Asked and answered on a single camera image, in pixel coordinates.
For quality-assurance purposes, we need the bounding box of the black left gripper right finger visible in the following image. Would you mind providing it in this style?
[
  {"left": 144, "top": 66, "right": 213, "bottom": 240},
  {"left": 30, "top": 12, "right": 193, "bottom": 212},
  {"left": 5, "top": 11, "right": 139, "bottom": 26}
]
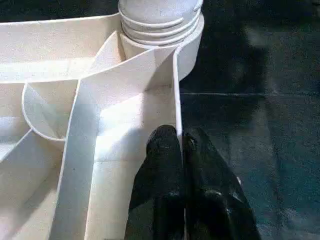
[{"left": 183, "top": 127, "right": 261, "bottom": 240}]

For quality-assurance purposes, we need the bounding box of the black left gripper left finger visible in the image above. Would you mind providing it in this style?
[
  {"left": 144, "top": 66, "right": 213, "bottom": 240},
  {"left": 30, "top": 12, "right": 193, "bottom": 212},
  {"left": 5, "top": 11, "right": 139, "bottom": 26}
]
[{"left": 124, "top": 125, "right": 185, "bottom": 240}]

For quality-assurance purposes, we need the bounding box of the white plastic table top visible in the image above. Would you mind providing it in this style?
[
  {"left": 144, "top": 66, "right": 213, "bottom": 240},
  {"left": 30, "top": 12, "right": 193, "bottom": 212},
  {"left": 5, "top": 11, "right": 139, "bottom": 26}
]
[{"left": 0, "top": 12, "right": 206, "bottom": 240}]

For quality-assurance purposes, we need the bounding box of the white plastic table leg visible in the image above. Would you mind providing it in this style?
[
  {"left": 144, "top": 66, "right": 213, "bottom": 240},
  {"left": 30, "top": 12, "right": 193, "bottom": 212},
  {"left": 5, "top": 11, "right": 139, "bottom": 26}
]
[{"left": 117, "top": 0, "right": 205, "bottom": 47}]

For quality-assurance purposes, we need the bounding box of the black work mat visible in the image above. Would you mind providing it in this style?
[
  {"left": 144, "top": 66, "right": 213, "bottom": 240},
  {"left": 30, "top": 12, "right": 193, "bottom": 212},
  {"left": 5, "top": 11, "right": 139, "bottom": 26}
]
[{"left": 0, "top": 0, "right": 320, "bottom": 240}]

